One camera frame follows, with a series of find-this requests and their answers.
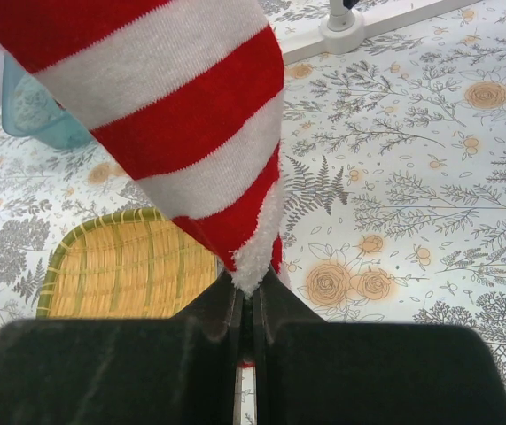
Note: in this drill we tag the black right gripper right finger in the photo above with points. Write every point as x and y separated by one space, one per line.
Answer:
311 371

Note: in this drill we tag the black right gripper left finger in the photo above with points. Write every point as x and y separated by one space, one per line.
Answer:
180 370

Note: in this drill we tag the red white striped sock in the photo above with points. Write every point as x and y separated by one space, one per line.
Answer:
188 98

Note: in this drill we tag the woven bamboo tray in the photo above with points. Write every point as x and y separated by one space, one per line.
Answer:
127 265

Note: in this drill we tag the teal transparent plastic basin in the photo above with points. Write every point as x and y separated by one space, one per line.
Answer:
29 110

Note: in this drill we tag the white drying rack stand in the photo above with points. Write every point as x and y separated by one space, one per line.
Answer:
344 28

